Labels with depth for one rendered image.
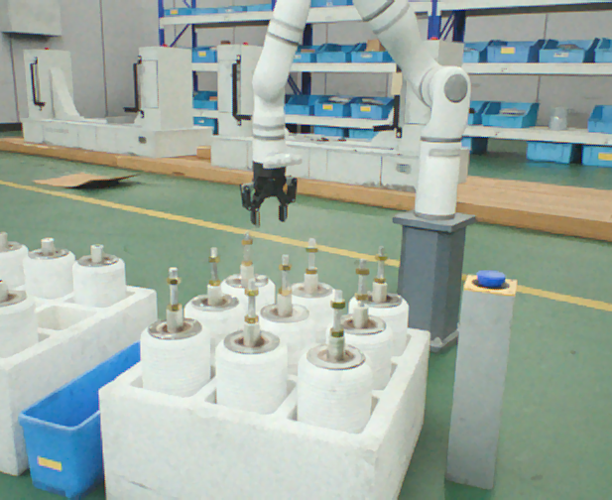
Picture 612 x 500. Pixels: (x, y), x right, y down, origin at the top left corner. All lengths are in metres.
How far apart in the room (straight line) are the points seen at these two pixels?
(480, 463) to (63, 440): 0.61
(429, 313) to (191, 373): 0.72
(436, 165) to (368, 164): 1.84
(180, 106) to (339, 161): 1.51
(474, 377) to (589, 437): 0.34
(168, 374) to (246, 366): 0.12
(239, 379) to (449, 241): 0.73
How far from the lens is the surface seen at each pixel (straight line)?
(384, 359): 0.90
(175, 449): 0.88
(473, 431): 0.99
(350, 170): 3.28
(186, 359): 0.86
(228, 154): 3.80
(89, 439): 0.98
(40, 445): 1.01
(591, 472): 1.14
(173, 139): 4.40
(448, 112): 1.39
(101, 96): 8.48
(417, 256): 1.43
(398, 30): 1.34
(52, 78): 5.49
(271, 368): 0.82
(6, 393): 1.03
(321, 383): 0.77
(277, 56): 1.32
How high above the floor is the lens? 0.59
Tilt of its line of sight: 15 degrees down
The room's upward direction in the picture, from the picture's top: 1 degrees clockwise
